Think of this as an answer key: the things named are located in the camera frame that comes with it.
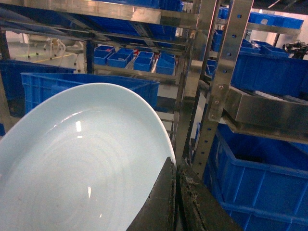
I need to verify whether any light blue plate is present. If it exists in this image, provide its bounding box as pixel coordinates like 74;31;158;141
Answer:
0;87;175;231

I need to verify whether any blue crate left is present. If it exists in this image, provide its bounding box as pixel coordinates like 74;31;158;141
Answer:
0;60;75;113

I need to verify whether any blue crate upper right shelf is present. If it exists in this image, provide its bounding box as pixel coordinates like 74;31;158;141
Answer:
231;52;308;97

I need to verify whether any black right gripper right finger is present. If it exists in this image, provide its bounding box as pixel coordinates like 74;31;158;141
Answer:
177;159;242;231

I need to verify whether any large blue crate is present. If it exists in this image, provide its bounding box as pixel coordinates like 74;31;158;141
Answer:
21;73;159;113

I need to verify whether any steel shelf rack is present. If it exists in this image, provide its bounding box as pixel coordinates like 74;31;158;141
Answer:
0;0;308;177

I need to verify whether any blue crate shelf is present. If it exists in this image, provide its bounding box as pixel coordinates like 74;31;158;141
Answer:
231;52;308;97
204;124;308;231

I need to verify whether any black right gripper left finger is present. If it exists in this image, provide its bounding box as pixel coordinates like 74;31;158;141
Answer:
127;157;176;231

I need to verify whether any blue crate lower right shelf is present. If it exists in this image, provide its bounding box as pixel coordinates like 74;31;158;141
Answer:
204;124;308;231

